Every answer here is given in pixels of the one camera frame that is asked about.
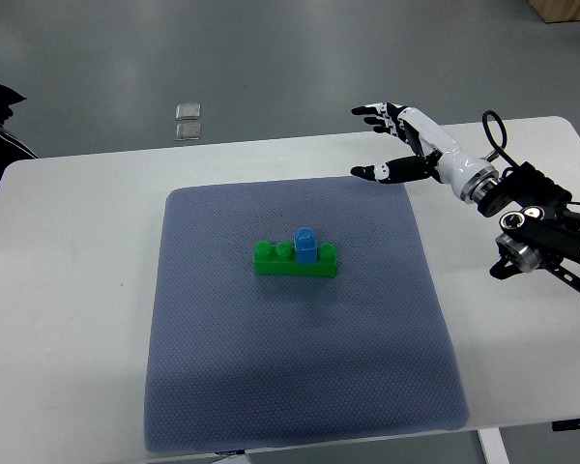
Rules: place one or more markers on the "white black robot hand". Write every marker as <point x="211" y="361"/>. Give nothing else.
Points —
<point x="435" y="153"/>

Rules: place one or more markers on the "small blue block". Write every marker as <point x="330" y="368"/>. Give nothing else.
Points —
<point x="305" y="245"/>

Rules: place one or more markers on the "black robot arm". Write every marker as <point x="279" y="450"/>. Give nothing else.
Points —
<point x="539" y="230"/>

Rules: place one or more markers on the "long green block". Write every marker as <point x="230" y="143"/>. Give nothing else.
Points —
<point x="279" y="259"/>

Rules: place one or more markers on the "wooden box corner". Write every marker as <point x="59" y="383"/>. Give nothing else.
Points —
<point x="556" y="11"/>

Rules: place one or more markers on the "white table leg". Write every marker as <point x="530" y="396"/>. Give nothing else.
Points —
<point x="492" y="445"/>

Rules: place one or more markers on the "black table control panel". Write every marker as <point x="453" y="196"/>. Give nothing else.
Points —
<point x="565" y="425"/>

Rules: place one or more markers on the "blue-grey textured mat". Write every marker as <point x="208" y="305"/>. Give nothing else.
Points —
<point x="240" y="361"/>

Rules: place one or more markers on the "upper metal floor plate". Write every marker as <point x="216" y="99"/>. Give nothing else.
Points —
<point x="188" y="111"/>

